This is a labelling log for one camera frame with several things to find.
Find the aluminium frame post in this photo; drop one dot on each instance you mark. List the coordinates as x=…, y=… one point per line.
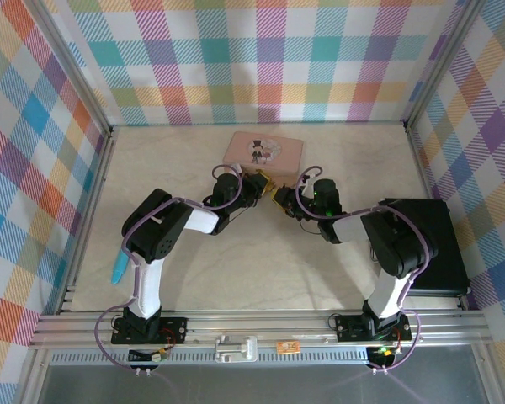
x=73, y=67
x=444, y=63

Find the aluminium frame rail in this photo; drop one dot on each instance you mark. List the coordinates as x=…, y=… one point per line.
x=252, y=324

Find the pink tin box with figures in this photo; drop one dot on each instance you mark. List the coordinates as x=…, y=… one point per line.
x=263, y=153

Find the perforated metal strip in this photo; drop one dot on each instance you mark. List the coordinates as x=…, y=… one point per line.
x=193, y=357

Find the black tray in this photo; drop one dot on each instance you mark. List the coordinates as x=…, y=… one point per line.
x=444, y=252

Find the light blue marker pen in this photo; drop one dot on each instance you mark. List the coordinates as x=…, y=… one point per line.
x=118, y=267

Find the black base plate of right arm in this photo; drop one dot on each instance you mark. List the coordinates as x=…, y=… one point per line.
x=349, y=328

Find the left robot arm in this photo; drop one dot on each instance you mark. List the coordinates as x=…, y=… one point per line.
x=151, y=286

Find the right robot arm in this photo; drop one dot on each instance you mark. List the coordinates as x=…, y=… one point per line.
x=385, y=290

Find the small orange tag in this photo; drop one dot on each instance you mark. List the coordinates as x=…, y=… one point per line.
x=288, y=347

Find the black base plate of left arm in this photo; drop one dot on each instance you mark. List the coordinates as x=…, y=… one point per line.
x=174, y=328

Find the silver metal latch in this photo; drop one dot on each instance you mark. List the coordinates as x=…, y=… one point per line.
x=235, y=348

